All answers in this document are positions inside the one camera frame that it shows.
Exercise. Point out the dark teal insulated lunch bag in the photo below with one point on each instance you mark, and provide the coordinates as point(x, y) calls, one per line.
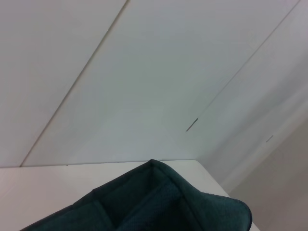
point(149, 204)

